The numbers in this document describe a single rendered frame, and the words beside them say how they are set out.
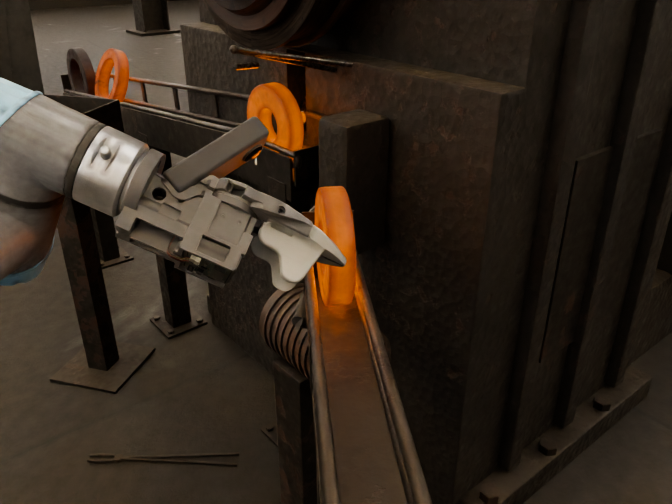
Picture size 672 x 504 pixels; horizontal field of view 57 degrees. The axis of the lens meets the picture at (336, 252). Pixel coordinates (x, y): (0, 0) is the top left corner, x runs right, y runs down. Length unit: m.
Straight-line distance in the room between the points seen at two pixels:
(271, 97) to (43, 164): 0.68
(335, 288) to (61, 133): 0.35
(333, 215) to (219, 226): 0.21
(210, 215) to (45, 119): 0.16
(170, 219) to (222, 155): 0.08
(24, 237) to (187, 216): 0.15
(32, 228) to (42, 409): 1.16
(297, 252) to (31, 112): 0.26
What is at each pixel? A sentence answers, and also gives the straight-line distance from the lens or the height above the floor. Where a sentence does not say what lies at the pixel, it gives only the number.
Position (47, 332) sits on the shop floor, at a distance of 2.08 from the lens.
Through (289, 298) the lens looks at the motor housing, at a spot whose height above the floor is 0.53.
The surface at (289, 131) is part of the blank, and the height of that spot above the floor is 0.74.
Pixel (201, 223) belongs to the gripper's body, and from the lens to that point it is 0.57.
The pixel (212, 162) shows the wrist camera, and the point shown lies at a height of 0.88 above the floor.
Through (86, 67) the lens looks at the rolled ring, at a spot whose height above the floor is 0.70.
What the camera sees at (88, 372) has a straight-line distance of 1.84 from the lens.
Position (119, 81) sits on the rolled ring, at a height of 0.69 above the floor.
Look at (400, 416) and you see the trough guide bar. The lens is 0.53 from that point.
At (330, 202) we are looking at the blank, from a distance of 0.75.
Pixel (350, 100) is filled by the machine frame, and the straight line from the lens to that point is 1.14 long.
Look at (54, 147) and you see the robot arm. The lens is 0.59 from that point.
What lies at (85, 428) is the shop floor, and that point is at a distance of 1.68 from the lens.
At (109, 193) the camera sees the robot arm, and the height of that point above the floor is 0.86.
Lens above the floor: 1.07
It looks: 27 degrees down
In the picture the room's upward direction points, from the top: straight up
